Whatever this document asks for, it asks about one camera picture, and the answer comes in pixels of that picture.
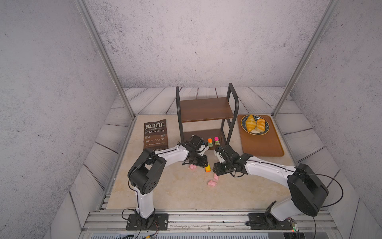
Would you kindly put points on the left croissant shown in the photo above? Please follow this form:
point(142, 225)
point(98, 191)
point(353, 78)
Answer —
point(250, 123)

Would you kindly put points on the orange yellow dump truck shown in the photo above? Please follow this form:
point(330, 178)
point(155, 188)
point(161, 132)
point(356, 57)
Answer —
point(208, 168)

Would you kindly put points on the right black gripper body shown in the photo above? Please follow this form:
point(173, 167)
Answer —
point(223, 168)

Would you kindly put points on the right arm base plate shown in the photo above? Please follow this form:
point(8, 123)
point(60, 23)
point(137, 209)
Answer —
point(261, 221)

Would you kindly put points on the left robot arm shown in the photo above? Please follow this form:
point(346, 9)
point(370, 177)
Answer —
point(147, 170)

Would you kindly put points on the Kettle potato chips bag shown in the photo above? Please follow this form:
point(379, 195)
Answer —
point(155, 135)

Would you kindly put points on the blue patterned plate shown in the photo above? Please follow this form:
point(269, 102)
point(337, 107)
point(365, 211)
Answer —
point(254, 132)

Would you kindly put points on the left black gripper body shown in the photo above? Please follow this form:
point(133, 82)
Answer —
point(198, 160)

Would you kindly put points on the aluminium frame post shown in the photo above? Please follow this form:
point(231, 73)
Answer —
point(86, 15)
point(314, 40)

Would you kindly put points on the left aluminium frame post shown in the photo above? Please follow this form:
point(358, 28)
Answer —
point(86, 15)

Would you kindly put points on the croissant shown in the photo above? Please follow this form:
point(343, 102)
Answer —
point(261, 125)
point(250, 123)

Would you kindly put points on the green truck pink drum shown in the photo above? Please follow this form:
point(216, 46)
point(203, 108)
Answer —
point(216, 141)

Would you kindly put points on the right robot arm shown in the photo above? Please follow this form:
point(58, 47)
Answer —
point(307, 192)

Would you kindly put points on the right croissant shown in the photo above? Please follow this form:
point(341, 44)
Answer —
point(261, 125)

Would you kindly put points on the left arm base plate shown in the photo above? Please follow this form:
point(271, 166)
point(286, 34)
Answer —
point(155, 222)

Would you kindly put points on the brown wooden tray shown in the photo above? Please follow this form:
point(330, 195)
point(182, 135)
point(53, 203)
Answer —
point(265, 145)

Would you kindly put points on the right aluminium frame post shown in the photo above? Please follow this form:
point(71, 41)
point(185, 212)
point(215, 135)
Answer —
point(314, 40)

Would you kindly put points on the two-tier wooden metal shelf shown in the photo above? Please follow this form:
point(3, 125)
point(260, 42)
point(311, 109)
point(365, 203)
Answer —
point(224, 109)

